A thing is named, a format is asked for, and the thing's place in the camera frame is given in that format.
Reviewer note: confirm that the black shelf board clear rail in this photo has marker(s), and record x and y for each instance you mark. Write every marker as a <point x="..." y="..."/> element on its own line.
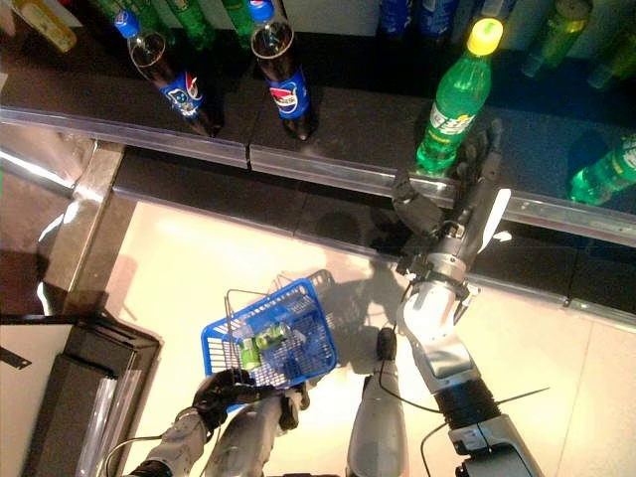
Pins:
<point x="367" y="129"/>
<point x="74" y="99"/>

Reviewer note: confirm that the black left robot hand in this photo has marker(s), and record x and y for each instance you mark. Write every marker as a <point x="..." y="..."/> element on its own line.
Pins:
<point x="223" y="392"/>

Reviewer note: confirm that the small white paper scrap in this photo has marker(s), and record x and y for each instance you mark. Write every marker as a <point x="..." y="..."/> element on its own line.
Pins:
<point x="503" y="236"/>

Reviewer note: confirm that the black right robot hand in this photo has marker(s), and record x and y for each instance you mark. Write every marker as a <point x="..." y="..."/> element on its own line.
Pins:
<point x="467" y="208"/>

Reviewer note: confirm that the green Sprite bottle yellow cap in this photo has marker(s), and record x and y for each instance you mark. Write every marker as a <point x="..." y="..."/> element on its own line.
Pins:
<point x="236" y="20"/>
<point x="194" y="25"/>
<point x="449" y="114"/>
<point x="606" y="171"/>

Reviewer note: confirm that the black display cabinet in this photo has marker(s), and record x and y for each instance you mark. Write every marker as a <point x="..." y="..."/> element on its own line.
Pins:
<point x="84" y="377"/>

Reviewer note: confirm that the small yellow tea bottle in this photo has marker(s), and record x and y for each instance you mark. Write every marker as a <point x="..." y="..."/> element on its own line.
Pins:
<point x="47" y="25"/>

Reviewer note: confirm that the green bottle in basket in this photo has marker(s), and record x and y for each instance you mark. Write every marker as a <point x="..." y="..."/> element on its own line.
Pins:
<point x="272" y="336"/>

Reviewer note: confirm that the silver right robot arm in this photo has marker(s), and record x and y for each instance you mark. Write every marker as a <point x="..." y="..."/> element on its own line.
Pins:
<point x="437" y="338"/>

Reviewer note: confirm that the blue plastic shopping basket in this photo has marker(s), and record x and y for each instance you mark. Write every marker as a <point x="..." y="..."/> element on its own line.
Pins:
<point x="283" y="295"/>

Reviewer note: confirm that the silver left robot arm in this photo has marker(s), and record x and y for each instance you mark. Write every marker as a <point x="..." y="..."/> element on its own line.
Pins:
<point x="179" y="442"/>

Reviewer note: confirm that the grey partition base rail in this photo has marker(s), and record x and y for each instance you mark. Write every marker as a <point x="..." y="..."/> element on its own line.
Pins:
<point x="84" y="223"/>

